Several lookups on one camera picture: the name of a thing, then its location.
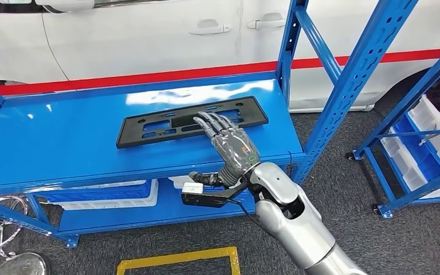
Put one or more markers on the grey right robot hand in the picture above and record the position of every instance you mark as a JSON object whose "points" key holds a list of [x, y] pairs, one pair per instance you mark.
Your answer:
{"points": [[235, 148]]}

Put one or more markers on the black plastic plate holder part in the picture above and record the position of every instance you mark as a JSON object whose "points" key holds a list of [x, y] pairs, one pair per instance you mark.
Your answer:
{"points": [[136, 133]]}

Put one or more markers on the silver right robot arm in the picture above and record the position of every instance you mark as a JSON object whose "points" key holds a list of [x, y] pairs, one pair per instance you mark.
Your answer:
{"points": [[292, 220]]}

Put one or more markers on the blue metal shelf rack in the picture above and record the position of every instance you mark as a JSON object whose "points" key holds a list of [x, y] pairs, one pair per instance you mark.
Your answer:
{"points": [[413, 95], [53, 144]]}

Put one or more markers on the red barrier belt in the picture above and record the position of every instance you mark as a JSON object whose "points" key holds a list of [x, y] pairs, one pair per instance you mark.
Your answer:
{"points": [[167, 76]]}

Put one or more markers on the blue plastic bin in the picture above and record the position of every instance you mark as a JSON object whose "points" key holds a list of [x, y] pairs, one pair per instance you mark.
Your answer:
{"points": [[417, 151], [98, 193]]}

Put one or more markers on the white car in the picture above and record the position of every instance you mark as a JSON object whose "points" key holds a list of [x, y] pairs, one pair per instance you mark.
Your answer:
{"points": [[129, 38]]}

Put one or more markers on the stanchion with chrome base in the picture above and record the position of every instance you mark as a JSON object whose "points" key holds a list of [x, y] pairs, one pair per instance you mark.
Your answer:
{"points": [[22, 265]]}

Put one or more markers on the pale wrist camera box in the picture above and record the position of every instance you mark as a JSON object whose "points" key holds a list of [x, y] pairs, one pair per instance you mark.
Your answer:
{"points": [[192, 188]]}

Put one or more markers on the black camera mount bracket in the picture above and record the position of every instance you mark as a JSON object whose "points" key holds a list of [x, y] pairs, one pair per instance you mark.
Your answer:
{"points": [[204, 199]]}

